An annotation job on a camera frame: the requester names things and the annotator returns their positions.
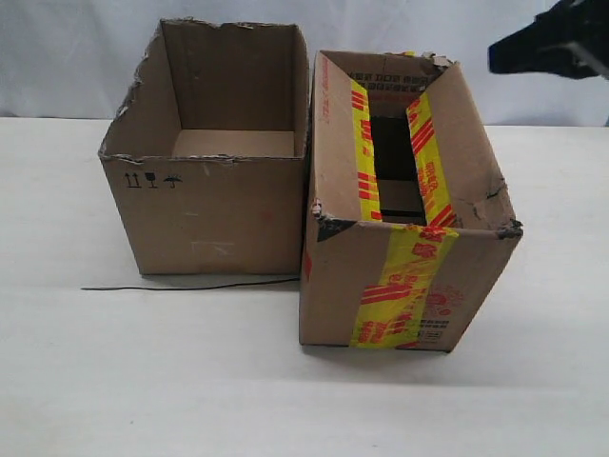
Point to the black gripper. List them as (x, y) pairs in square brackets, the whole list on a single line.
[(569, 40)]

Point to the cardboard box with yellow tape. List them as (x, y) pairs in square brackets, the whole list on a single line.
[(409, 223)]

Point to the open plain cardboard box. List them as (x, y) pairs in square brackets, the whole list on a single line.
[(206, 156)]

